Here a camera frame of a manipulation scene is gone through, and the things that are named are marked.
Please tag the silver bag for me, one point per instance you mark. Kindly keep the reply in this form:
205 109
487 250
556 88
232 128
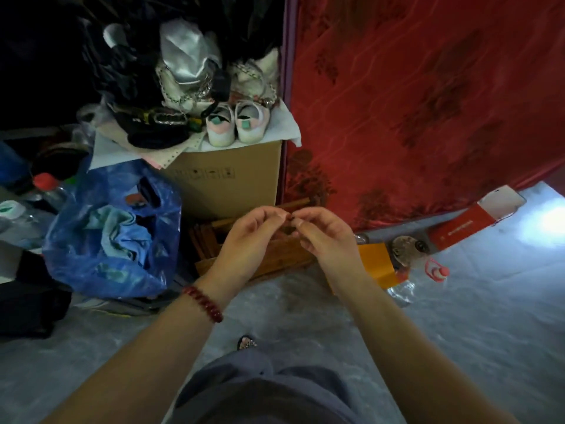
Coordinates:
187 50

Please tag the wooden folding table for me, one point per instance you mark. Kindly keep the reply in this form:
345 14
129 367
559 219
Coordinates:
287 260

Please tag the person's grey shirt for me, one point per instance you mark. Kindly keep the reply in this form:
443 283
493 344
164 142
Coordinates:
265 412

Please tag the round metal disc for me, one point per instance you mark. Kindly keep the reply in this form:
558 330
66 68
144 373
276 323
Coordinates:
408 251

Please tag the blue plastic bag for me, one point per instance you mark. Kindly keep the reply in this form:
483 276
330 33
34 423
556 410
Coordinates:
110 229

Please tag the person's left forearm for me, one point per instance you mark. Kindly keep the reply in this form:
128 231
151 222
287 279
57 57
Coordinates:
141 370

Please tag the person's right hand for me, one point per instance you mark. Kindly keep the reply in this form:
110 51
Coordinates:
331 247

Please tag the person's right forearm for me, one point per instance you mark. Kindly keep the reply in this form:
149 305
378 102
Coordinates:
419 370

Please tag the crushed red capped bottle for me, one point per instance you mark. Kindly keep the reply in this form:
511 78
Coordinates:
423 278

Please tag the plain brown cardboard box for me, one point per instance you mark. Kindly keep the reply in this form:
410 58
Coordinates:
225 181

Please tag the white pink sneaker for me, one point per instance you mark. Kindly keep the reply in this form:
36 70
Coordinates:
220 125
251 121

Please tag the black white woven sandal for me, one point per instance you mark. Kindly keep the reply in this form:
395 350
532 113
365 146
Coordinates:
247 343

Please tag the white capped clear bottle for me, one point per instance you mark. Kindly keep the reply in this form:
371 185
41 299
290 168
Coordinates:
22 225

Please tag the red patterned mattress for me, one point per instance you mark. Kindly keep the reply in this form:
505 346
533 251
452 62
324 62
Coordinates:
419 105

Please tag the orange white carton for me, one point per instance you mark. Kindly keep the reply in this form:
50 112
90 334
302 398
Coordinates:
472 220

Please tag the person's left hand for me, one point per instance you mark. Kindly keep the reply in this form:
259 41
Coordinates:
247 247

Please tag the person's grey trousers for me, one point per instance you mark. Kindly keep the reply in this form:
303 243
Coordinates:
247 364

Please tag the white paper sheet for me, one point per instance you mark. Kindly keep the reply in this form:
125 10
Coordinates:
282 128

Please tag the black fabric bag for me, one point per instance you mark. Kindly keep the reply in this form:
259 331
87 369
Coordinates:
31 300

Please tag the yellow card box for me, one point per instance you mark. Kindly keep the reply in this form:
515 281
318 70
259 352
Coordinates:
375 262

